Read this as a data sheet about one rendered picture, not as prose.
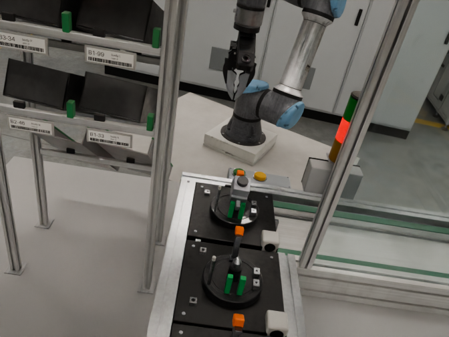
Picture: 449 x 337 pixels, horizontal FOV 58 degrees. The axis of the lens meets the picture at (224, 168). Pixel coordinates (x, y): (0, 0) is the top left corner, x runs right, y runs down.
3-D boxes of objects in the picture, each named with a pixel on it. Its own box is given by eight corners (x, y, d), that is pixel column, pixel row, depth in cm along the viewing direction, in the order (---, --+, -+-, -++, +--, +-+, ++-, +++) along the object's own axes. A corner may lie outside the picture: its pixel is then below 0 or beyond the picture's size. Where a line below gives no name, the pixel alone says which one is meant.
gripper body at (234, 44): (252, 64, 119) (260, 22, 112) (252, 74, 112) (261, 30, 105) (226, 59, 118) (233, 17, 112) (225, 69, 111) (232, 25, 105)
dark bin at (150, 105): (127, 111, 109) (133, 84, 108) (174, 123, 108) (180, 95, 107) (78, 107, 81) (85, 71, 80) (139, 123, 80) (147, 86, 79)
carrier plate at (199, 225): (195, 186, 125) (196, 181, 124) (270, 198, 127) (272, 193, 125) (186, 241, 105) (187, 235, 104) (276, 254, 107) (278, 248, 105)
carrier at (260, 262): (185, 245, 104) (191, 207, 97) (276, 258, 105) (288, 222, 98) (172, 327, 84) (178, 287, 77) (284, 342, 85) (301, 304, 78)
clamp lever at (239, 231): (230, 255, 97) (235, 225, 96) (238, 256, 97) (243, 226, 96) (230, 261, 94) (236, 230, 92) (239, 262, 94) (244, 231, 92)
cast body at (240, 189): (231, 183, 113) (236, 168, 107) (246, 186, 113) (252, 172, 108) (228, 208, 108) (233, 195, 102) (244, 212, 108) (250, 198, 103)
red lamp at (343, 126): (333, 132, 90) (340, 113, 87) (355, 136, 90) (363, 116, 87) (337, 144, 85) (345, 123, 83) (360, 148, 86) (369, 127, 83)
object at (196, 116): (189, 97, 210) (190, 91, 208) (357, 163, 180) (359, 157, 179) (90, 148, 155) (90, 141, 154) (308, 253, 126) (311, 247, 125)
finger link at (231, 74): (233, 93, 122) (238, 63, 117) (232, 101, 117) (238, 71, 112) (223, 91, 122) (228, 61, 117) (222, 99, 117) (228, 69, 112)
